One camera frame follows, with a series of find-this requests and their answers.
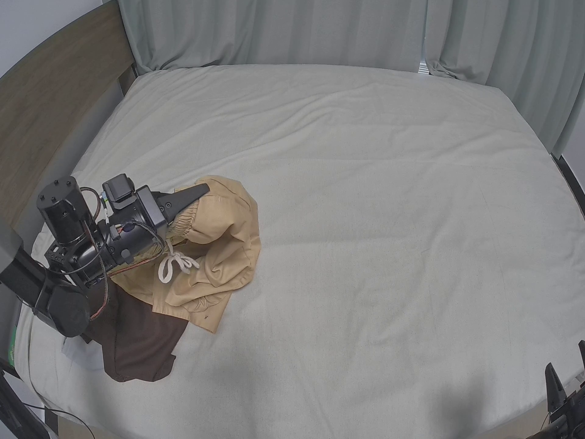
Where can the grey-green curtain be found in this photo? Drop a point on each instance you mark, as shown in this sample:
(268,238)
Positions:
(512,39)
(274,16)

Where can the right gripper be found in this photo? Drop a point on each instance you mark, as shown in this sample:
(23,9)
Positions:
(573,409)

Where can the beige shorts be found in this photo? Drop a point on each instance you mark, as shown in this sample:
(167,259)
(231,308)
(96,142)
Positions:
(228,227)

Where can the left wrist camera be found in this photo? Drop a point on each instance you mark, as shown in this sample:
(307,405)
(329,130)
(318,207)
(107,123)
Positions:
(119,190)

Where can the bed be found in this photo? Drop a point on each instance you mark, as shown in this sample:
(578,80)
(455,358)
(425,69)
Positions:
(365,199)

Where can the brown garment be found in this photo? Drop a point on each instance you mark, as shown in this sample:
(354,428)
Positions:
(137,336)

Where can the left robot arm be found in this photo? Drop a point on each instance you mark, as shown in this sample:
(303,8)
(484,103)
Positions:
(64,227)

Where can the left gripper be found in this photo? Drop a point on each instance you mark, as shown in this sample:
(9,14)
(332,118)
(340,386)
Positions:
(137,240)

